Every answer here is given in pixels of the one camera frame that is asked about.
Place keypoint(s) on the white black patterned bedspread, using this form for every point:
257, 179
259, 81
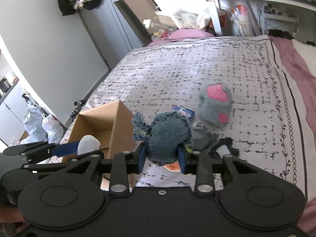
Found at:
129, 83

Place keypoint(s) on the pink bed sheet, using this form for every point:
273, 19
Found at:
298, 69

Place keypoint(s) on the white desk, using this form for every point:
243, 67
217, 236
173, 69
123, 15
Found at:
294, 16

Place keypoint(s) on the white plastic bag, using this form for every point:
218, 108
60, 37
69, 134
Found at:
53, 128

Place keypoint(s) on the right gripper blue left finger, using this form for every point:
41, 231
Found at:
124, 164

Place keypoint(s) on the blue denim stuffed toy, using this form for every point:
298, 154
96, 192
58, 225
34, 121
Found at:
162, 135

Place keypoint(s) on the blue orange packaged item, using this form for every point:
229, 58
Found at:
185, 111

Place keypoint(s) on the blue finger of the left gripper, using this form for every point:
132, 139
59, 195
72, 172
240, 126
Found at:
61, 150

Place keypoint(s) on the pile of clutter by window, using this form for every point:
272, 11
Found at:
164, 24

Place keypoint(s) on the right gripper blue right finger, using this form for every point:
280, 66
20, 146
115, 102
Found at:
199, 164

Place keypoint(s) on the grey pink paw plush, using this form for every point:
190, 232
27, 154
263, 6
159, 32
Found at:
215, 103

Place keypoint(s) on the black item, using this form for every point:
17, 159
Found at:
211, 143

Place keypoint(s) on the white soft object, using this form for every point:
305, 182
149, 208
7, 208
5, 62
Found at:
88, 143

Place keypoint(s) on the brown cardboard box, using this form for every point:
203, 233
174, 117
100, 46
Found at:
111, 124

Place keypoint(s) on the light blue plastic bag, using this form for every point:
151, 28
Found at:
33, 125

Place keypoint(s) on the brown framed board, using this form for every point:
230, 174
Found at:
135, 11

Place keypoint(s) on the white pillow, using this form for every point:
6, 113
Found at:
308, 53

